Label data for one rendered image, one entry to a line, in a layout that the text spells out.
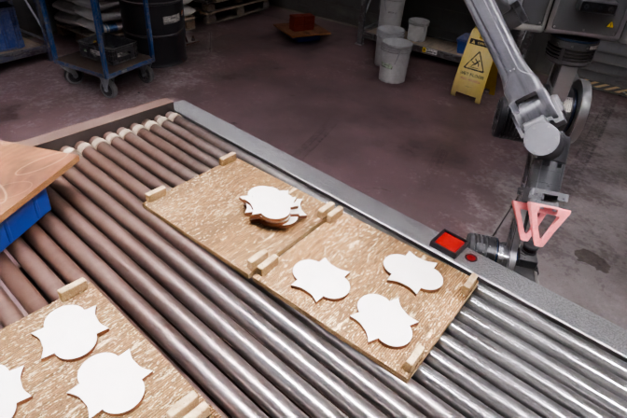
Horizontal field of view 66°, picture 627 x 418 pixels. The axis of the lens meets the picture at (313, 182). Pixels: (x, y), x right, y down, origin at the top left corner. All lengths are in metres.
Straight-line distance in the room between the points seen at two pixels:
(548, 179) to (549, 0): 0.74
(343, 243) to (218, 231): 0.32
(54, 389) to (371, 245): 0.75
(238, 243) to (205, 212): 0.16
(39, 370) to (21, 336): 0.10
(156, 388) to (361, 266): 0.53
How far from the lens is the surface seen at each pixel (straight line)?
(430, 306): 1.15
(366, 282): 1.17
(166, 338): 1.09
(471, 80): 4.71
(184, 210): 1.37
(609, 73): 5.71
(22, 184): 1.39
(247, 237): 1.26
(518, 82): 1.00
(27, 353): 1.12
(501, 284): 1.30
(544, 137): 0.91
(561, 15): 1.60
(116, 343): 1.07
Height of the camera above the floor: 1.75
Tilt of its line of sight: 33 degrees down
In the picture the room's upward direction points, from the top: 4 degrees clockwise
